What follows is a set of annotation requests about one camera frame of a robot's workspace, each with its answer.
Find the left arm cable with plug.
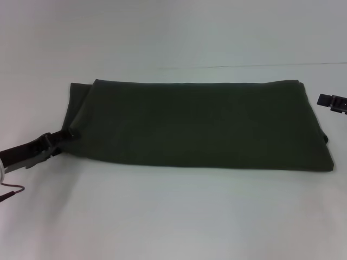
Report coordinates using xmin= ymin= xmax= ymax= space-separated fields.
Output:
xmin=0 ymin=183 xmax=27 ymax=203

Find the dark green shirt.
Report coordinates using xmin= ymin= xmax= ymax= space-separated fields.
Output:
xmin=61 ymin=78 xmax=335 ymax=172

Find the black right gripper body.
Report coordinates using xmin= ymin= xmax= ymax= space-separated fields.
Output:
xmin=330 ymin=95 xmax=347 ymax=114

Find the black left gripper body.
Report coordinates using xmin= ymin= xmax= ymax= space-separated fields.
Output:
xmin=0 ymin=132 xmax=62 ymax=174

